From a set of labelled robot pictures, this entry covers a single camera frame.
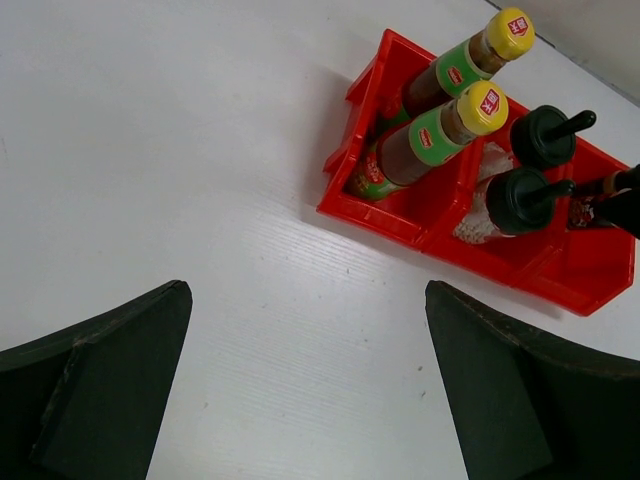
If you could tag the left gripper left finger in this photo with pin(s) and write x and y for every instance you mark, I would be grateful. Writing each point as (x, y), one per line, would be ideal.
(88, 401)

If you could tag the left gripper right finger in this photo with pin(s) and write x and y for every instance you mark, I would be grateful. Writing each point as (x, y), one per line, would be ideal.
(528, 404)

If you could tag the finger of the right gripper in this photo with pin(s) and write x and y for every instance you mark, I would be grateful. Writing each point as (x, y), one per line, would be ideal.
(620, 210)

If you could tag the black-lid spice jar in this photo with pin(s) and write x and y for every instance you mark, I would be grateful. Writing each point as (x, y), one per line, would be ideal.
(611, 184)

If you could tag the silver-lid spice jar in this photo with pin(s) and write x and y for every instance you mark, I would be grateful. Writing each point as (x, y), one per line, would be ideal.
(581, 213)

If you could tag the white salt shaker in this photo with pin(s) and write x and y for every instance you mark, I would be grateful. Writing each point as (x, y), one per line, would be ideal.
(544, 138)
(511, 204)

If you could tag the red sauce bottle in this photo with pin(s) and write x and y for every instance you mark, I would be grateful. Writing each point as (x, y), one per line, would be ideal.
(404, 155)
(507, 36)

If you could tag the red three-compartment tray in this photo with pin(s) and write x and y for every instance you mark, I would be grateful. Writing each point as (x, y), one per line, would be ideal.
(578, 270)

